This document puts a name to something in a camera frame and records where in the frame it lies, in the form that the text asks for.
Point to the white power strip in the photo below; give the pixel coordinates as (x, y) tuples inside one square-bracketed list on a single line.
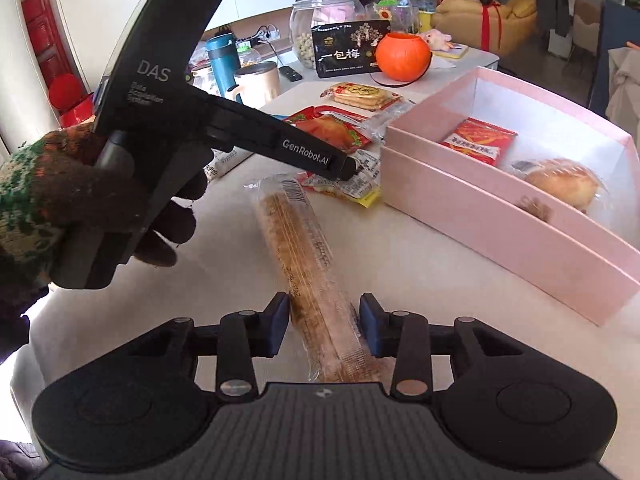
[(265, 34)]

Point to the yellow rice cracker packet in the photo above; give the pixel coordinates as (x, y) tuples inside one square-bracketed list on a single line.
[(360, 95)]

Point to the white tv cabinet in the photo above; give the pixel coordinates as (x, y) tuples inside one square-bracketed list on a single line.
[(240, 15)]

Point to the red door decoration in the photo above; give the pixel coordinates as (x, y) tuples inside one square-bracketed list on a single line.
[(42, 35)]

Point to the pink plush toy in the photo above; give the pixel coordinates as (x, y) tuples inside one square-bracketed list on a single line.
[(437, 39)]

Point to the white snack packet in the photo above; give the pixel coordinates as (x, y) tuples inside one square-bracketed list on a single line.
[(225, 164)]

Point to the clear snack packet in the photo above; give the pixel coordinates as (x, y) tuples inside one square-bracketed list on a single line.
[(382, 120)]

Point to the person's left hand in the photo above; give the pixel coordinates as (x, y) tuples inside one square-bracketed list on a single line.
[(45, 195)]

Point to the teal thermos bottle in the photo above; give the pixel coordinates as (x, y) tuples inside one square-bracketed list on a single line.
[(222, 65)]

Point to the yellow red snack packet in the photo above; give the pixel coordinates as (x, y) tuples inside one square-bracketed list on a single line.
[(357, 190)]

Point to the large glass jar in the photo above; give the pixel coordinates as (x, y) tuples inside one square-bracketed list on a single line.
[(307, 25)]

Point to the wrapped bread bun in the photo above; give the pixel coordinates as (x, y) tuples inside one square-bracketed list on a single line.
[(560, 182)]

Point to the red chicken leg packet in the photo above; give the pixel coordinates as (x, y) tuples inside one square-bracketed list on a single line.
[(330, 130)]

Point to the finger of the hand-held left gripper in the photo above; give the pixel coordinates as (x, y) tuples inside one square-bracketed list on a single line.
[(280, 142)]

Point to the beige chair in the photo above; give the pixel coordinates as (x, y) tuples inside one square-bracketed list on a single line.
[(585, 25)]

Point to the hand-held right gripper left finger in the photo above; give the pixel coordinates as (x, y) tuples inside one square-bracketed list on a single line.
[(277, 321)]

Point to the brown bow ornament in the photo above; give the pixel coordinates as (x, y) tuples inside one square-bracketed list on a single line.
[(535, 207)]

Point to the long bread stick packet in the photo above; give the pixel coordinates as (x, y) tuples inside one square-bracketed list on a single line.
[(300, 240)]

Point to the orange pumpkin bucket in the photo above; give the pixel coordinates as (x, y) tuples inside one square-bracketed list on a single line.
[(402, 57)]

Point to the beige mug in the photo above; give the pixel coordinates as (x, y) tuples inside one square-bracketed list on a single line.
[(257, 85)]

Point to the yellow green toy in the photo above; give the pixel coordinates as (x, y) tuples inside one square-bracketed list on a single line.
[(385, 10)]

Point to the pink cardboard box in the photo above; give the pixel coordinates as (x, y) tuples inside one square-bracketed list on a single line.
[(475, 230)]

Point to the yellow sofa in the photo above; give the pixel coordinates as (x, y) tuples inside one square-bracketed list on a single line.
[(460, 15)]

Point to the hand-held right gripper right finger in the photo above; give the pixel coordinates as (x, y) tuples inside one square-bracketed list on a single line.
[(370, 321)]

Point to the black remote control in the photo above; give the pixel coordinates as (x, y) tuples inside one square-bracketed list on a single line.
[(290, 74)]

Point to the red striped snack packet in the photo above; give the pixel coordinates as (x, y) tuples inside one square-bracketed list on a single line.
[(477, 142)]

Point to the black snack box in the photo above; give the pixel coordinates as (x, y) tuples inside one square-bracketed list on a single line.
[(345, 50)]

